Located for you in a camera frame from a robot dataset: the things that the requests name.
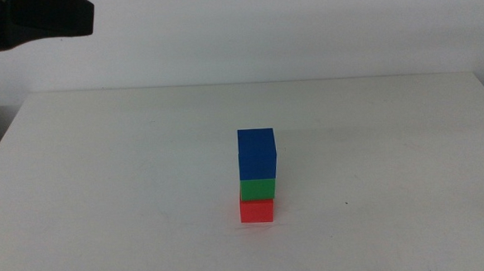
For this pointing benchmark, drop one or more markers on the blue cube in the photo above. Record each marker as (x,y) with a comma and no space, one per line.
(256,155)

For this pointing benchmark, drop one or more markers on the green cube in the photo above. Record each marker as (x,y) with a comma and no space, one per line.
(257,189)

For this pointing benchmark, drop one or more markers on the red cube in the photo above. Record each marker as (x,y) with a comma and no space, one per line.
(256,211)

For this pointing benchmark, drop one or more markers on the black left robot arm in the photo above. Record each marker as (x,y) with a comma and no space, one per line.
(32,18)

